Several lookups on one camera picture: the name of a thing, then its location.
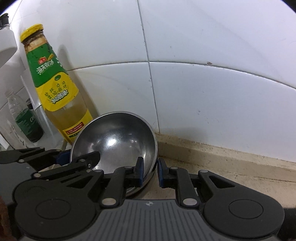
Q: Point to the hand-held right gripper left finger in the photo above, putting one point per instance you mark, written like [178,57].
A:
[140,172]

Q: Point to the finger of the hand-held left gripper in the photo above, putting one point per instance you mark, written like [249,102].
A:
[63,157]
[92,158]

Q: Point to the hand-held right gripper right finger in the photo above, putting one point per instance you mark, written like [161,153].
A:
[160,172]

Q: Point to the stainless steel bowl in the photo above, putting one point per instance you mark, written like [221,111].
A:
[115,141]

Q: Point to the small green label plastic bottle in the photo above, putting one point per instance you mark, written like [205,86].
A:
[25,120]

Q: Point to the green yellow label sauce bottle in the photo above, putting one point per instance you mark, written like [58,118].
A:
[60,92]

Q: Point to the white two-tier condiment rack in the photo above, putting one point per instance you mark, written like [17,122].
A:
[7,46]

